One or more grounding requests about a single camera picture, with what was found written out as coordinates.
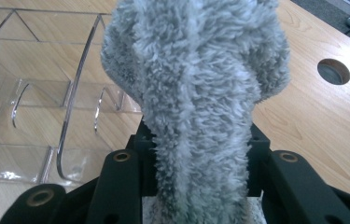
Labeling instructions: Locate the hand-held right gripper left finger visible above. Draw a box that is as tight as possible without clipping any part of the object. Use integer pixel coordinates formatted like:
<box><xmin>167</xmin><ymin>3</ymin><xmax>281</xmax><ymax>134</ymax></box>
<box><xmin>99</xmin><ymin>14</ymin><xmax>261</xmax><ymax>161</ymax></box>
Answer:
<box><xmin>125</xmin><ymin>119</ymin><xmax>159</xmax><ymax>197</ymax></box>

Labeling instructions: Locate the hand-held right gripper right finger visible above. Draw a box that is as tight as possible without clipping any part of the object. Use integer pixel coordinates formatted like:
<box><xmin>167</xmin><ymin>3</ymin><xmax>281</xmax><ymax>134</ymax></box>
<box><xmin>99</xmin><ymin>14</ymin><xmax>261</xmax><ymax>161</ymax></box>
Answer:
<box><xmin>246</xmin><ymin>122</ymin><xmax>272</xmax><ymax>197</ymax></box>

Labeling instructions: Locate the grey fluffy cloth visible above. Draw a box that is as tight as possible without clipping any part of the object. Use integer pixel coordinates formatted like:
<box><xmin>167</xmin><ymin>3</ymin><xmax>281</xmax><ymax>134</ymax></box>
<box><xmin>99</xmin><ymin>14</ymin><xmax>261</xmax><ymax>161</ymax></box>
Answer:
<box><xmin>100</xmin><ymin>0</ymin><xmax>291</xmax><ymax>224</ymax></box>

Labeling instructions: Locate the clear acrylic divided organizer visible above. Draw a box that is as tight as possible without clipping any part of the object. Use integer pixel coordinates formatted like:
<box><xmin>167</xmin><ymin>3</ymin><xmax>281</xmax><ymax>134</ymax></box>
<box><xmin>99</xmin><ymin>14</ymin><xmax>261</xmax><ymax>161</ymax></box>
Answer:
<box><xmin>0</xmin><ymin>5</ymin><xmax>143</xmax><ymax>185</ymax></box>

